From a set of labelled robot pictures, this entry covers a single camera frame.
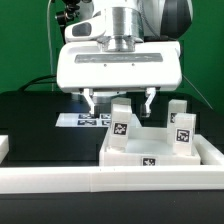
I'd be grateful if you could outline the black cable bundle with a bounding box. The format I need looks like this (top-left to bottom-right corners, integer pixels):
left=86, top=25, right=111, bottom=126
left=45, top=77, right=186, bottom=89
left=18, top=73, right=60, bottom=93

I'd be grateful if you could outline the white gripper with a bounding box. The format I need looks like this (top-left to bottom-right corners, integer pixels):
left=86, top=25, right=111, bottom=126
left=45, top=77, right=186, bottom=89
left=57, top=41, right=182, bottom=118

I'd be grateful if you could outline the grey thin cable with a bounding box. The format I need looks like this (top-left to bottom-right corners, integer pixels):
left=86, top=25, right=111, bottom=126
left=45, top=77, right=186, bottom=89
left=181, top=75, right=215, bottom=111

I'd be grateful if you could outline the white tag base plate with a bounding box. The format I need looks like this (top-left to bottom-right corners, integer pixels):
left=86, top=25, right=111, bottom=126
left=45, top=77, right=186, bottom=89
left=56, top=113, right=111, bottom=127

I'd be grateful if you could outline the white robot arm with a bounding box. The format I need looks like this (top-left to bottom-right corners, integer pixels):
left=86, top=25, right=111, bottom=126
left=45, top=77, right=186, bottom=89
left=57, top=0, right=193, bottom=115

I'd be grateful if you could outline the white obstacle fence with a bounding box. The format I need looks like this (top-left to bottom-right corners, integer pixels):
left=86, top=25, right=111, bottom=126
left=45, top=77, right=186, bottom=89
left=0, top=135, right=224, bottom=194

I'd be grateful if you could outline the white square tabletop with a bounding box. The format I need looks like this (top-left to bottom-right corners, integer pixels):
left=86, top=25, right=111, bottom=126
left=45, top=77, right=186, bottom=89
left=98, top=114, right=202, bottom=167

